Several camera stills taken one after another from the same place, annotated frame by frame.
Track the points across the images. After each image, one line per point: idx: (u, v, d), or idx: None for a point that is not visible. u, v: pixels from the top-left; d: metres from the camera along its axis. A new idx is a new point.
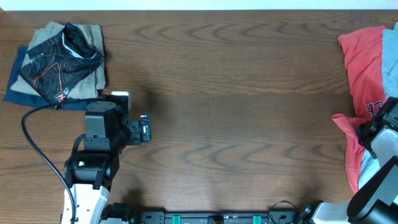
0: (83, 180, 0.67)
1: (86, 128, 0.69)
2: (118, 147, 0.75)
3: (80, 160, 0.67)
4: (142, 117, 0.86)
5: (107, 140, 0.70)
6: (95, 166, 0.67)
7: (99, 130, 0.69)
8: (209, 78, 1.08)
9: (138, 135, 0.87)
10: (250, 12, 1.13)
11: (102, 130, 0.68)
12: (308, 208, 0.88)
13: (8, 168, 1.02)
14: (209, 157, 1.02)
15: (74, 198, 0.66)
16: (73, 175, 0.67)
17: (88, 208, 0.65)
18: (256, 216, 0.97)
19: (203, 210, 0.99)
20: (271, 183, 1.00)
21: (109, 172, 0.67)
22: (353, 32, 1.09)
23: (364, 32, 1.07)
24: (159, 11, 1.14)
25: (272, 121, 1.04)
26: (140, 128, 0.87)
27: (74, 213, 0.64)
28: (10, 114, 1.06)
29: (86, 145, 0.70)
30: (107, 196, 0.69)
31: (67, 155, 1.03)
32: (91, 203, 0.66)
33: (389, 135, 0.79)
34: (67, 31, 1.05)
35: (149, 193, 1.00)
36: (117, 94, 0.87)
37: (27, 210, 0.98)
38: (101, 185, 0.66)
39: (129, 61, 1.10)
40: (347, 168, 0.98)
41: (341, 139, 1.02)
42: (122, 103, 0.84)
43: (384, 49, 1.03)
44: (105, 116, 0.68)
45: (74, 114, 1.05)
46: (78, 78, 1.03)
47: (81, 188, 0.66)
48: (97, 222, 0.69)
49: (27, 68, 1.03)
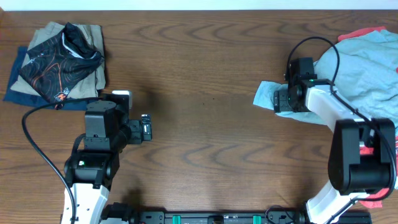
0: (83, 180, 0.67)
1: (85, 127, 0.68)
2: (119, 145, 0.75)
3: (81, 160, 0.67)
4: (143, 116, 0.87)
5: (107, 140, 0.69)
6: (95, 165, 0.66)
7: (98, 130, 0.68)
8: (209, 78, 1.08)
9: (139, 134, 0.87)
10: (250, 12, 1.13)
11: (102, 130, 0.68)
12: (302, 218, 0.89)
13: (8, 168, 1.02)
14: (209, 157, 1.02)
15: (75, 197, 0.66)
16: (73, 174, 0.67)
17: (89, 208, 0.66)
18: (256, 216, 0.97)
19: (203, 210, 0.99)
20: (271, 183, 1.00)
21: (109, 172, 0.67)
22: (352, 32, 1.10)
23: (365, 29, 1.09)
24: (159, 11, 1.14)
25: (272, 121, 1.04)
26: (141, 127, 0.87)
27: (74, 213, 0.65)
28: (10, 114, 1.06)
29: (86, 144, 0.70)
30: (107, 195, 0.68)
31: (67, 155, 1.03)
32: (91, 203, 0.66)
33: (314, 92, 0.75)
34: (67, 31, 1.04)
35: (149, 193, 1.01)
36: (117, 93, 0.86)
37: (27, 209, 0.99)
38: (101, 185, 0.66)
39: (129, 61, 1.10)
40: None
41: None
42: (122, 102, 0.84)
43: (382, 54, 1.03)
44: (105, 116, 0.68)
45: (74, 114, 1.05)
46: (78, 78, 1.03)
47: (81, 188, 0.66)
48: (97, 221, 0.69)
49: (27, 68, 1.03)
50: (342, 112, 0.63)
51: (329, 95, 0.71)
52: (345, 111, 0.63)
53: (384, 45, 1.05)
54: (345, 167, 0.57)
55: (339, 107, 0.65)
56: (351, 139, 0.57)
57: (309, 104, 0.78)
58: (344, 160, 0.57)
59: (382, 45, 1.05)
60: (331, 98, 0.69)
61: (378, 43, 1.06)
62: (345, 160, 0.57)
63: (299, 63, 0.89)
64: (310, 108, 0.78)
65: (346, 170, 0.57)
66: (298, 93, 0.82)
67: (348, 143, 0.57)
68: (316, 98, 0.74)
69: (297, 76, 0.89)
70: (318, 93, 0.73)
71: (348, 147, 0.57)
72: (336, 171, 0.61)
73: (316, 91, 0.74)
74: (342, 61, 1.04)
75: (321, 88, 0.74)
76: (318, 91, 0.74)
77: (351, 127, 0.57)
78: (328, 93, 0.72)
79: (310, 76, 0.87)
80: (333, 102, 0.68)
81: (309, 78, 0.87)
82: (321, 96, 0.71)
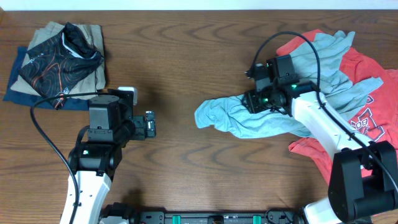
0: (87, 168, 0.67)
1: (89, 119, 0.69)
2: (122, 138, 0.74)
3: (85, 149, 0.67)
4: (148, 112, 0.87)
5: (111, 132, 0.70)
6: (99, 155, 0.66)
7: (102, 122, 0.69)
8: (209, 78, 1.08)
9: (143, 130, 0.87)
10: (250, 11, 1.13)
11: (106, 122, 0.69)
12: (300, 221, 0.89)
13: (8, 168, 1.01)
14: (209, 157, 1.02)
15: (79, 184, 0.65)
16: (77, 163, 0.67)
17: (91, 194, 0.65)
18: (256, 216, 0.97)
19: (203, 210, 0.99)
20: (272, 183, 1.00)
21: (112, 162, 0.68)
22: (290, 41, 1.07)
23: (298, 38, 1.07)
24: (159, 11, 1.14)
25: (247, 132, 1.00)
26: (145, 124, 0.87)
27: (76, 198, 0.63)
28: (10, 114, 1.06)
29: (89, 136, 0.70)
30: (108, 183, 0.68)
31: (67, 155, 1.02)
32: (94, 189, 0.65)
33: (302, 104, 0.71)
34: (67, 31, 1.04)
35: (149, 193, 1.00)
36: (123, 89, 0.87)
37: (27, 209, 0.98)
38: (104, 173, 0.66)
39: (129, 61, 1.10)
40: None
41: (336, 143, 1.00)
42: (127, 98, 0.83)
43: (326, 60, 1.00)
44: (109, 109, 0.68)
45: (74, 114, 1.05)
46: (78, 78, 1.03)
47: (85, 175, 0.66)
48: (98, 213, 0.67)
49: (27, 68, 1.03)
50: (339, 138, 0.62)
51: (319, 109, 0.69)
52: (342, 136, 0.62)
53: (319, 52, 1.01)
54: (349, 201, 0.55)
55: (334, 128, 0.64)
56: (351, 172, 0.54)
57: (295, 113, 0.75)
58: (347, 197, 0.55)
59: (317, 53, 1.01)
60: (323, 115, 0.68)
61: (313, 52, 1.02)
62: (348, 193, 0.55)
63: (277, 64, 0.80)
64: (298, 118, 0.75)
65: (350, 206, 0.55)
66: (282, 101, 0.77)
67: (349, 177, 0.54)
68: (303, 111, 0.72)
69: (278, 79, 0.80)
70: (305, 105, 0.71)
71: (350, 180, 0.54)
72: (336, 202, 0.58)
73: (301, 102, 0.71)
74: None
75: (307, 99, 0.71)
76: (305, 104, 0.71)
77: (351, 160, 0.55)
78: (317, 107, 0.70)
79: (290, 77, 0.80)
80: (326, 121, 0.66)
81: (290, 79, 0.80)
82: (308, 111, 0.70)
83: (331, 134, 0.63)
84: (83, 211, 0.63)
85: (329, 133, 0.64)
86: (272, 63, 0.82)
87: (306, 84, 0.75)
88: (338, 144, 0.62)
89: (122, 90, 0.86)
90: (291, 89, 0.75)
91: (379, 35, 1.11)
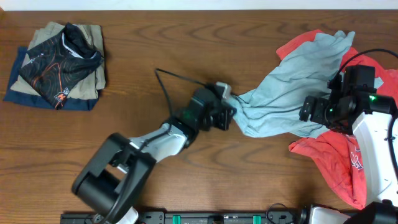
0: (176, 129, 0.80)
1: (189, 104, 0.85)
2: (199, 127, 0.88)
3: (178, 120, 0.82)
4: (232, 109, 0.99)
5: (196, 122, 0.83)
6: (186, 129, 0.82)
7: (195, 112, 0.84)
8: (210, 78, 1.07)
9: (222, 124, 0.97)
10: (250, 12, 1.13)
11: (196, 114, 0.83)
12: (304, 213, 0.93)
13: (8, 168, 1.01)
14: (209, 157, 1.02)
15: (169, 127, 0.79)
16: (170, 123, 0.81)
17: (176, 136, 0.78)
18: (256, 216, 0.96)
19: (203, 210, 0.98)
20: (271, 183, 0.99)
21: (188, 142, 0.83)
22: (290, 42, 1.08)
23: (298, 38, 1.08)
24: (159, 11, 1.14)
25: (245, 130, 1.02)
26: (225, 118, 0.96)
27: (167, 131, 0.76)
28: (10, 114, 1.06)
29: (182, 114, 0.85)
30: (180, 147, 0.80)
31: (68, 156, 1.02)
32: (180, 134, 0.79)
33: (369, 124, 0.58)
34: (67, 31, 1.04)
35: (149, 193, 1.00)
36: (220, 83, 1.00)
37: (27, 209, 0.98)
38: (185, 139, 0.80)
39: (129, 61, 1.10)
40: (333, 187, 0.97)
41: (339, 147, 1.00)
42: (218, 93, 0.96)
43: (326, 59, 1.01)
44: (205, 105, 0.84)
45: (75, 114, 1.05)
46: (78, 78, 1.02)
47: (175, 129, 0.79)
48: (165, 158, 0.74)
49: (27, 68, 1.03)
50: (388, 186, 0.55)
51: (384, 142, 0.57)
52: (391, 186, 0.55)
53: (318, 53, 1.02)
54: None
55: (387, 172, 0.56)
56: None
57: (354, 128, 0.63)
58: None
59: (318, 53, 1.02)
60: (385, 150, 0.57)
61: (313, 52, 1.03)
62: None
63: (358, 70, 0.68)
64: (354, 132, 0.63)
65: None
66: (350, 106, 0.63)
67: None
68: (366, 134, 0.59)
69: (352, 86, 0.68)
70: (372, 127, 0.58)
71: None
72: None
73: (369, 124, 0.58)
74: (280, 86, 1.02)
75: (377, 124, 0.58)
76: (373, 128, 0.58)
77: (386, 214, 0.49)
78: (384, 139, 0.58)
79: (369, 89, 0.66)
80: (385, 160, 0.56)
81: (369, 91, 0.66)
82: (371, 136, 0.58)
83: (382, 178, 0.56)
84: (166, 139, 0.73)
85: (379, 174, 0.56)
86: (353, 68, 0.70)
87: (388, 99, 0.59)
88: (383, 192, 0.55)
89: (217, 84, 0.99)
90: (367, 100, 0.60)
91: (379, 35, 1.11)
